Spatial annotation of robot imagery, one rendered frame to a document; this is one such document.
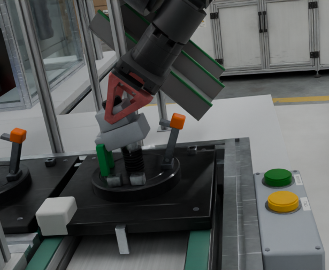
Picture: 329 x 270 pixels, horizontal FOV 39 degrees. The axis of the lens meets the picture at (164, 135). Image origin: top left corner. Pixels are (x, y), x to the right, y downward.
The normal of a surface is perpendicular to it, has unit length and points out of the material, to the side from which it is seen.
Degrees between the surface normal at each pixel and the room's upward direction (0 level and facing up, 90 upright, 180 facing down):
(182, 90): 90
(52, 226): 90
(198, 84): 90
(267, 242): 0
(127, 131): 89
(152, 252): 0
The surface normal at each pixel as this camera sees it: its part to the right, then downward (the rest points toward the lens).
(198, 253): -0.14, -0.93
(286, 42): -0.29, 0.38
